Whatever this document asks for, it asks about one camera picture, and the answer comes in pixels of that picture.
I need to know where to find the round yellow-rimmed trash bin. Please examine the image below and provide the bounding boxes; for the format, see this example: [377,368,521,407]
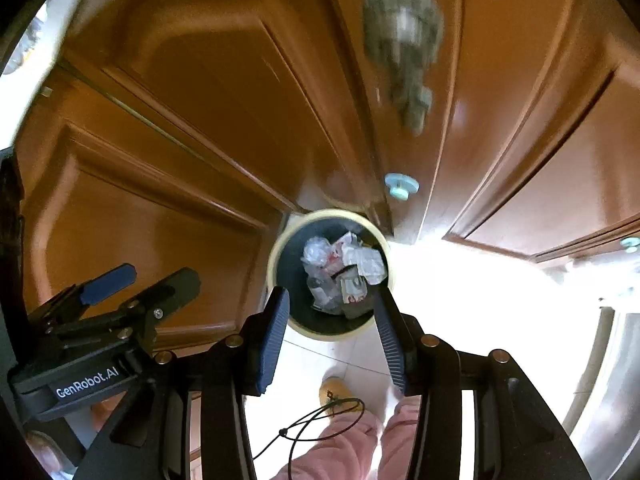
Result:
[267,209,392,340]

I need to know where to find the person's left hand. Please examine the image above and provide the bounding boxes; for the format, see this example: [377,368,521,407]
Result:
[25,431,77,480]

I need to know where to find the wooden corner cabinet door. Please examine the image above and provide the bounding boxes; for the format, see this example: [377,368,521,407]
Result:
[15,68,282,348]

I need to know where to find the pink trouser legs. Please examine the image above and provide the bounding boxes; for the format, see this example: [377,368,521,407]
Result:
[276,396,421,480]

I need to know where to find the left yellow slipper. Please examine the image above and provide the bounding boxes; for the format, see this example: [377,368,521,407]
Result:
[319,376,352,413]

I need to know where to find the round cabinet knob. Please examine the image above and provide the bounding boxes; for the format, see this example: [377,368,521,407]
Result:
[384,174,420,202]

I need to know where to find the thin black cable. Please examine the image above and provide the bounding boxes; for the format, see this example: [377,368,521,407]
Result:
[250,396,367,480]

